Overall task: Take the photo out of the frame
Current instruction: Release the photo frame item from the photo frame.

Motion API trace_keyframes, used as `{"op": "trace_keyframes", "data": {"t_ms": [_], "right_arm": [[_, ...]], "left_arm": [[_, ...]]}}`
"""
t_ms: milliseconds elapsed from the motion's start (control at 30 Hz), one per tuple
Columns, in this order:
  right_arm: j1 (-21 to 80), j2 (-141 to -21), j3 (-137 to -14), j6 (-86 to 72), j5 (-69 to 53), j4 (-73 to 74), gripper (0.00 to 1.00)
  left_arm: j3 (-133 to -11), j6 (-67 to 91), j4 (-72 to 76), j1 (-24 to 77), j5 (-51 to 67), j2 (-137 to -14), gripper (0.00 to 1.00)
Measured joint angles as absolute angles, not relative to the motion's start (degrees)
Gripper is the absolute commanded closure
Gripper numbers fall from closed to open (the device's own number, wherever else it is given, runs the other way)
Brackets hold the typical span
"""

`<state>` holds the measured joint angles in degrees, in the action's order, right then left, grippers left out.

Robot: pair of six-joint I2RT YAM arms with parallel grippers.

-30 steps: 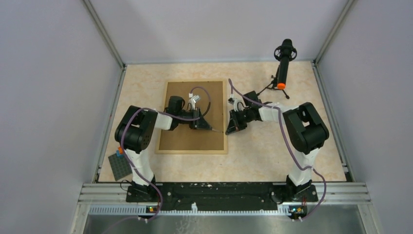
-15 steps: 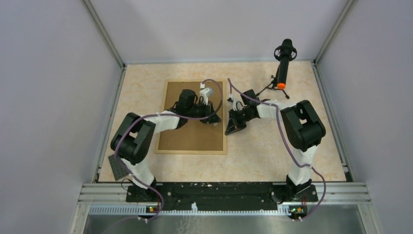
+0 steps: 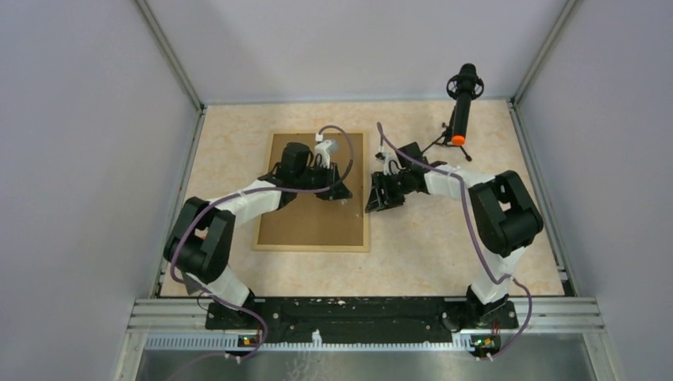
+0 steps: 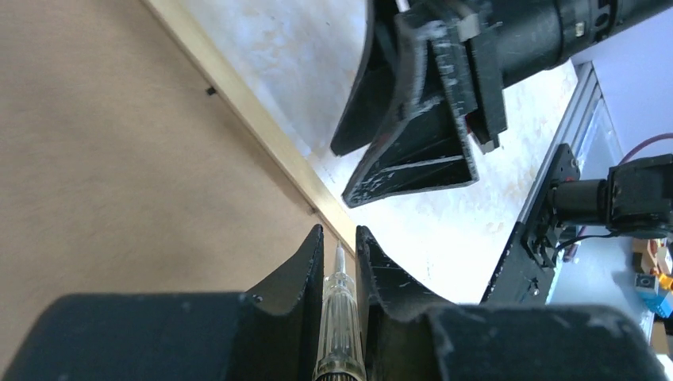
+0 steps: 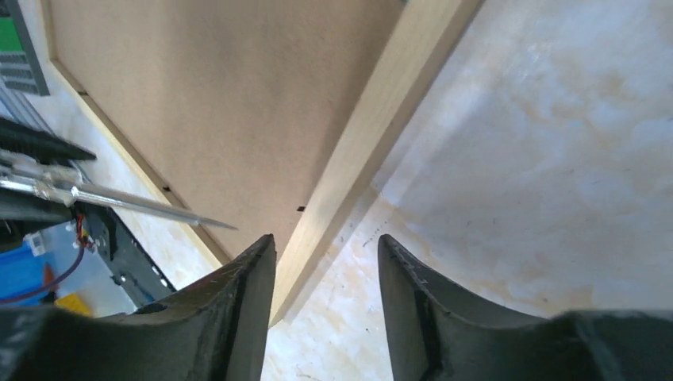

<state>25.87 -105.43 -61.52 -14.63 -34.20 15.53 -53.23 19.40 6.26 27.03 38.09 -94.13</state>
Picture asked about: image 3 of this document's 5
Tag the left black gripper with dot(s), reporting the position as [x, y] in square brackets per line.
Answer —
[337, 192]

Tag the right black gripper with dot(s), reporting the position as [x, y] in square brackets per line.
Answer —
[378, 200]

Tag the wooden picture frame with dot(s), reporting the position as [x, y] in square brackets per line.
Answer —
[308, 224]

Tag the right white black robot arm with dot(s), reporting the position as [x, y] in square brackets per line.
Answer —
[502, 219]

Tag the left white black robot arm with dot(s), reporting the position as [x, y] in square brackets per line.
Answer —
[200, 241]

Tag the black mini tripod stand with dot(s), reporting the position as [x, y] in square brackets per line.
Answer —
[445, 140]

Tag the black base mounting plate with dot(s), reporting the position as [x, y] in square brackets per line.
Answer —
[360, 320]

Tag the black microphone orange tip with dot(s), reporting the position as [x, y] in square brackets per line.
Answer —
[464, 88]

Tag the grey lego baseplate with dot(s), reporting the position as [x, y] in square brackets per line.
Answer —
[190, 284]

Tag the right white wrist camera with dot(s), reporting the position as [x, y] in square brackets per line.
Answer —
[391, 166]

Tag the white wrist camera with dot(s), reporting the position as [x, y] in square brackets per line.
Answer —
[391, 166]
[323, 151]

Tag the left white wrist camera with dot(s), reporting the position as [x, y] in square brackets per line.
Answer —
[323, 151]

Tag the aluminium front rail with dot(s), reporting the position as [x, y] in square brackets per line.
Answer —
[179, 323]

